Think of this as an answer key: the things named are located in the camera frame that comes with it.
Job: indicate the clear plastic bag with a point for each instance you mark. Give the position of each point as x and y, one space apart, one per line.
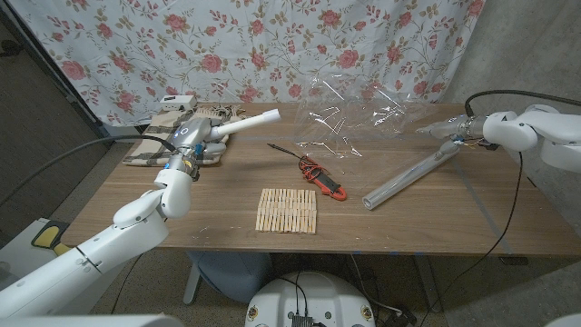
345 113

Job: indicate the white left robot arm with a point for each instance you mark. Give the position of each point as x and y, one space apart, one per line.
127 236

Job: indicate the wooden clothespin row mat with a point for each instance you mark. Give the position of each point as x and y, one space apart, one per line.
286 211

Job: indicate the yellow and black floor object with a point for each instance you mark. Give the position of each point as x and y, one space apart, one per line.
47 236

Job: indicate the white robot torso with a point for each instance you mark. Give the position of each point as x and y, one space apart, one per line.
313 300

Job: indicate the red clamp meter with leads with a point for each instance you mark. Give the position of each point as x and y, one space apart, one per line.
329 186

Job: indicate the beige plaid fringed cloth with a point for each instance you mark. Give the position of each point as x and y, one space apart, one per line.
156 145

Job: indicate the white seat leg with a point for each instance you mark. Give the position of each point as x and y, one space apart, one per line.
191 286

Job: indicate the blue-grey seat under table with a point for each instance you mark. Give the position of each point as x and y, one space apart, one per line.
231 272

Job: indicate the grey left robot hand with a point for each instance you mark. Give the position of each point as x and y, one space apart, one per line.
193 134

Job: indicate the black test probe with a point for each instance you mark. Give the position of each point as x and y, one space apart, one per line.
283 150

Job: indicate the floral rose backdrop cloth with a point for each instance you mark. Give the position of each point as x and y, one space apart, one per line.
272 45

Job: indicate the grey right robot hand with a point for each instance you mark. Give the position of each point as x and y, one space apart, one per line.
458 126

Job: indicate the grey tape strip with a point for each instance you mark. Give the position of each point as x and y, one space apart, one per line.
481 209
272 137

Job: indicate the grey table leg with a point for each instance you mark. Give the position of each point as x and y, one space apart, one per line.
429 284

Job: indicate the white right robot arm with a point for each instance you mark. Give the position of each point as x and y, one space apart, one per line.
544 131

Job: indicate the long clear plastic tube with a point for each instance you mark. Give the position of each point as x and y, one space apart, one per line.
408 177

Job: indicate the white floor platform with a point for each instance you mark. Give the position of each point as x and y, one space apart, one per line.
18 254

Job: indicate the black table foot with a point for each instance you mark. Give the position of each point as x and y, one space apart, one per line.
514 261

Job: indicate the dark partition panel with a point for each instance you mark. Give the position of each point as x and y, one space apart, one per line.
36 136

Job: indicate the white power strip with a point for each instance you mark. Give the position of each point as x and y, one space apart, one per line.
178 102

